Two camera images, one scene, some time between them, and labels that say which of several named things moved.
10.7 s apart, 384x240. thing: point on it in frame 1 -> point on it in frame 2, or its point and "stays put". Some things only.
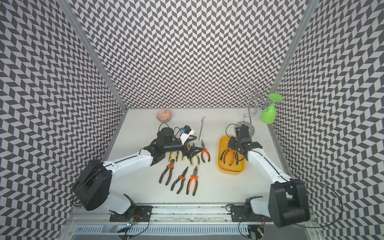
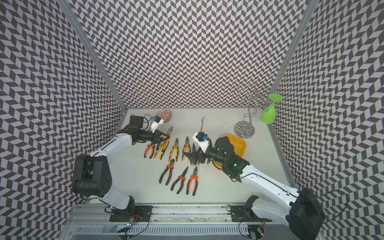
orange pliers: (171, 166) stays put
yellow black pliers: (171, 155) stays put
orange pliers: (183, 177) stays put
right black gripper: (231, 143) -> (194, 158)
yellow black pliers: (188, 149) stays put
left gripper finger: (194, 137) -> (164, 134)
